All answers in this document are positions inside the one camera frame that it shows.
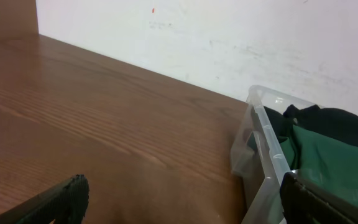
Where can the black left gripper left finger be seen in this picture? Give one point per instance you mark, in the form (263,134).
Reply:
(64,203)

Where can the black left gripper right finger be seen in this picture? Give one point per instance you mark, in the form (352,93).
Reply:
(305,202)

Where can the dark green garment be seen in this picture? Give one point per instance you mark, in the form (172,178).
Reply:
(327,162)

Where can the black garment with grey stripe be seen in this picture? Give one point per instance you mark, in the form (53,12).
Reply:
(330,122)

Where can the clear plastic storage container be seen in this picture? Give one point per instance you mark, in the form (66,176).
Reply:
(256,155)

